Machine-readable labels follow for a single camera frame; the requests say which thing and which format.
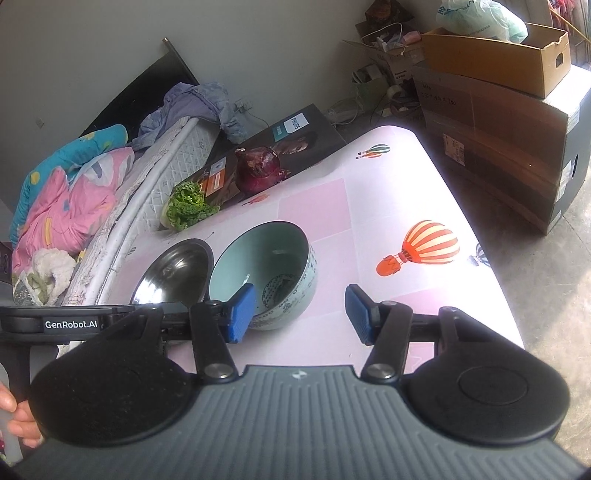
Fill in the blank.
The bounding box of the person's left hand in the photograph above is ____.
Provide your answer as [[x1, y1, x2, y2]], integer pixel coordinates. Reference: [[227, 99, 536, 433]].
[[0, 383, 43, 449]]

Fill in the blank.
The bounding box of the wall socket with plug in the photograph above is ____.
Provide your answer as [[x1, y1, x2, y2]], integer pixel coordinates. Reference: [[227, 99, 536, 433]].
[[235, 99, 270, 127]]

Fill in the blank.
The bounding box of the pink and teal quilt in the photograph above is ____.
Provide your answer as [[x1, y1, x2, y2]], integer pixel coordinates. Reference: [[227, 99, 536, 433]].
[[10, 124, 134, 275]]

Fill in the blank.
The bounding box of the dark printed product box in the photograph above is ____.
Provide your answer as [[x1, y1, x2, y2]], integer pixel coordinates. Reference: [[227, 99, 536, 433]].
[[186, 104, 346, 209]]

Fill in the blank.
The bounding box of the pink balloon tablecloth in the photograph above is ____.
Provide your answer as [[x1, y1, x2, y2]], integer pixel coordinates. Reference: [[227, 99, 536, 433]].
[[59, 124, 525, 375]]

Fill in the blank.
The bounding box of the green leafy vegetable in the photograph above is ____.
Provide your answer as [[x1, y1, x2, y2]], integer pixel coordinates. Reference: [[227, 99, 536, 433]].
[[160, 181, 221, 231]]

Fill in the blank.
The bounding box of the green white plastic bag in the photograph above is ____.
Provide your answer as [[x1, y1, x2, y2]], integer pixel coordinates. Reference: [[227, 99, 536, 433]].
[[436, 0, 529, 43]]

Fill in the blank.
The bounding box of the teal ceramic bowl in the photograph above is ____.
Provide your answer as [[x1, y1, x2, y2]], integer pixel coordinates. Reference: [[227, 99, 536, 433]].
[[208, 221, 318, 331]]

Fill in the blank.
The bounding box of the grey-blue clothes pile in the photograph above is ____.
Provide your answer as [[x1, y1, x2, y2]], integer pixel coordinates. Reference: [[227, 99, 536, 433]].
[[131, 82, 247, 151]]

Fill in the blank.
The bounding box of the white mattress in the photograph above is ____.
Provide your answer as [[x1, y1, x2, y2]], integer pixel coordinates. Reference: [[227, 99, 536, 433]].
[[58, 117, 221, 306]]

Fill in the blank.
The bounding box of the cluttered cardboard box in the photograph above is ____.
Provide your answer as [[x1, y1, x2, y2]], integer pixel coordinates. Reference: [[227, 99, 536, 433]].
[[346, 0, 425, 85]]

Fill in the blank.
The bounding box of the red onion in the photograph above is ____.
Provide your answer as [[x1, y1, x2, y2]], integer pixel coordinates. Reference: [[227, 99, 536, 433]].
[[235, 147, 290, 196]]

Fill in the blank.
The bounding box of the small steel bowl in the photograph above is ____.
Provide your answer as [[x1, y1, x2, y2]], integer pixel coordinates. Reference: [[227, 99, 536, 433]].
[[131, 239, 213, 307]]

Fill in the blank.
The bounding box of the open shallow cardboard box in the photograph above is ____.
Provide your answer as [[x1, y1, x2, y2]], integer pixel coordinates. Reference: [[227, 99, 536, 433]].
[[422, 23, 571, 99]]

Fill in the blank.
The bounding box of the white fluffy cloth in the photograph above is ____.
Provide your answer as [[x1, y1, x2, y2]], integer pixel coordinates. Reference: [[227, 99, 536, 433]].
[[13, 248, 76, 307]]

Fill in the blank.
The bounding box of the large brown cardboard box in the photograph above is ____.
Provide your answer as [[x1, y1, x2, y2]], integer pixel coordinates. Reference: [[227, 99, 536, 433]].
[[413, 63, 590, 234]]

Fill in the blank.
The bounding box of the black headboard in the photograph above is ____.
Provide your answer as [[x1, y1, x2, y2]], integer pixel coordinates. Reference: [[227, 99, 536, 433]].
[[81, 37, 199, 140]]

